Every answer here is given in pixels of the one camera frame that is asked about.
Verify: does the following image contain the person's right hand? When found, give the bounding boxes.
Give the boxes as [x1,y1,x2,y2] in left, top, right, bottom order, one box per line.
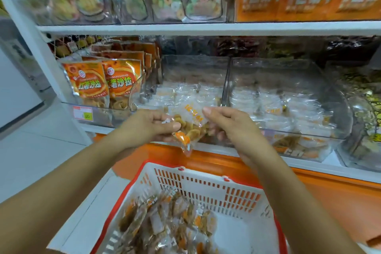
[202,106,269,158]

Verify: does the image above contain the person's left hand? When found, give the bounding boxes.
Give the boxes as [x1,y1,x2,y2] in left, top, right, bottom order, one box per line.
[116,108,182,152]

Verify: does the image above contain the small brown snack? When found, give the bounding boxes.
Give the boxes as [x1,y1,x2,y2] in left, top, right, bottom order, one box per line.
[164,103,210,156]

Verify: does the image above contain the white red-rimmed shopping basket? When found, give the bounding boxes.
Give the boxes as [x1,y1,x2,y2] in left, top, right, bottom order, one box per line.
[90,162,289,254]

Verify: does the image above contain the stack of orange packets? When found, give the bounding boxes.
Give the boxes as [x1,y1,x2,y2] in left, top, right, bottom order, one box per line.
[61,41,162,110]

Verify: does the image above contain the pile of small brown snacks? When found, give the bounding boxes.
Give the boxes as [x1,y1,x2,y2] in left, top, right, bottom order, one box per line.
[116,190,219,254]

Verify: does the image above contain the white snack shelf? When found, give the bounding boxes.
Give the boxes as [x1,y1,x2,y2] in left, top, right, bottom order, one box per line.
[0,0,381,185]

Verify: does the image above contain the person's right forearm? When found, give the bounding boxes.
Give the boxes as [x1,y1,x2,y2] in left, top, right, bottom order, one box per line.
[243,138,365,254]

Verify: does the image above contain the person's left forearm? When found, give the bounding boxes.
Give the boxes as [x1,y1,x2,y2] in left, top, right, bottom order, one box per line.
[0,131,144,254]

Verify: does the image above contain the orange shelf base panel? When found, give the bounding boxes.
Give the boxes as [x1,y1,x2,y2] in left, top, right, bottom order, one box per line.
[92,133,381,246]

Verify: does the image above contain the yellow hamster snack packets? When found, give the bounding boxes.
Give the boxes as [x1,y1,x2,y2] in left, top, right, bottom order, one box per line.
[342,69,381,144]

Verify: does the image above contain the white yellow price tag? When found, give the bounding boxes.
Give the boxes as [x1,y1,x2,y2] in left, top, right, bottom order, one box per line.
[73,106,95,122]

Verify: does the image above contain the white wire mesh panel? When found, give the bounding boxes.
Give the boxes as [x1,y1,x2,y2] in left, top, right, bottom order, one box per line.
[48,35,99,61]

